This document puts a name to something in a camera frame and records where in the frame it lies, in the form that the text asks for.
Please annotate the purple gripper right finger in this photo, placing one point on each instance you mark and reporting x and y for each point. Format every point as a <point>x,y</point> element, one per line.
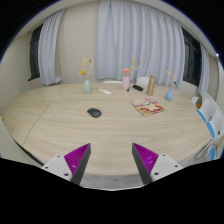
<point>153,166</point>

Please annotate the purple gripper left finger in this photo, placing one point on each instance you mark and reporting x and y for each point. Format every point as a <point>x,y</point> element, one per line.
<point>71,166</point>

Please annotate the black computer mouse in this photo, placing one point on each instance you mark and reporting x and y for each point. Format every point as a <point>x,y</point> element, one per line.
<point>94,112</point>

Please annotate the colourful magazine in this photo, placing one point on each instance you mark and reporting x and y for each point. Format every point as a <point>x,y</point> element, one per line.
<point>147,106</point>

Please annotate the blue vase with dried flowers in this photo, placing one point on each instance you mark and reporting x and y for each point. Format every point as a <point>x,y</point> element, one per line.
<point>169,94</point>

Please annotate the tan cylindrical bottle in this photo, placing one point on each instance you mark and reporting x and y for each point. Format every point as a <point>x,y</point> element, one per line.
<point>151,85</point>

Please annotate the white blue chair near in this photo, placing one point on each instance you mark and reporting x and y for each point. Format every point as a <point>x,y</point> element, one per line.
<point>214,124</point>

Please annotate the white blue chair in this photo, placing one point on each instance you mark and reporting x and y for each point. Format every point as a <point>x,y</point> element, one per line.
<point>205,110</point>
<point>214,124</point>

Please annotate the white blue chair far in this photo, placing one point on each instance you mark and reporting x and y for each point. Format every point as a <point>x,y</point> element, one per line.
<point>205,110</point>

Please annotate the black rectangular case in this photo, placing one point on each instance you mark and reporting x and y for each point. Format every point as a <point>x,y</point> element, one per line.
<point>138,88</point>

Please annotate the green vase with yellow flowers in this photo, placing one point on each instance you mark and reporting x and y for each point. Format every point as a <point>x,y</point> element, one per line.
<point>85,71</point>

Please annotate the white remote control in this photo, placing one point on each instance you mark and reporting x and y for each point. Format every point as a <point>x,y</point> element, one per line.
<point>105,91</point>

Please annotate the white chair behind table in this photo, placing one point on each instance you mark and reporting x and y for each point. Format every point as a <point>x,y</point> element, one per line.
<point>142,81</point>

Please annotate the pink vase with flowers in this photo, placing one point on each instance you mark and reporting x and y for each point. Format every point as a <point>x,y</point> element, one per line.
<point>126,72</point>

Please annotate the white right curtain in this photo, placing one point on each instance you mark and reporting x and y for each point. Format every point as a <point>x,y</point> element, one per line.
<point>204,79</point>

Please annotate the white curtain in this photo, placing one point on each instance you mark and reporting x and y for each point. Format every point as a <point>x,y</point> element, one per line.
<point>135,34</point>
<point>47,48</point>
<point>204,79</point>

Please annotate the dark right window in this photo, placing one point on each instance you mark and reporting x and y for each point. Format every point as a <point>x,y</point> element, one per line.
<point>193,64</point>

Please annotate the dark window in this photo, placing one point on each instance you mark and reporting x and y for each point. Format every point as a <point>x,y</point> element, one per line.
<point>193,64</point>
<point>34,67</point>

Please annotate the white centre curtain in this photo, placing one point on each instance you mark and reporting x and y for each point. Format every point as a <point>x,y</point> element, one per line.
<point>135,34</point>

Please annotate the white left curtain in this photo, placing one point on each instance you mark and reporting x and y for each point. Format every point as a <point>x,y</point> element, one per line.
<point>47,48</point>

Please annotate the dark left window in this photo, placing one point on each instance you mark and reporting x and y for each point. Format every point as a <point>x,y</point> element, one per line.
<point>34,67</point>

